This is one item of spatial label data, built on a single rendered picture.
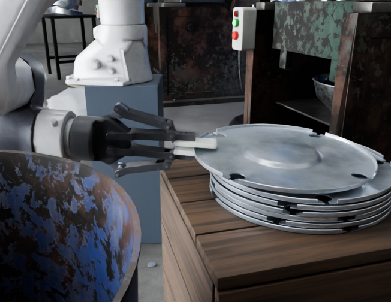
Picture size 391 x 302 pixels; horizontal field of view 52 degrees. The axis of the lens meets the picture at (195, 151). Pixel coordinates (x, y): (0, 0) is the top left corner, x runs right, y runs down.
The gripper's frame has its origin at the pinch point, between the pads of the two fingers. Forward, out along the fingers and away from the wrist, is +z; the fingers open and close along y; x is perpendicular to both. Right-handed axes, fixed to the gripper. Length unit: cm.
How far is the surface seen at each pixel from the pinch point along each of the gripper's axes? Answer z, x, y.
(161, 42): -34, 198, -5
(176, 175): -3.2, 2.6, -6.8
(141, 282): -11.7, 16.7, -42.5
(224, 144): 4.8, 2.3, 0.0
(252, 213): 8.9, -13.1, -4.4
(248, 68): 14, 78, 1
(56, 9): -144, 309, 5
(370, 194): 24.0, -13.6, 0.3
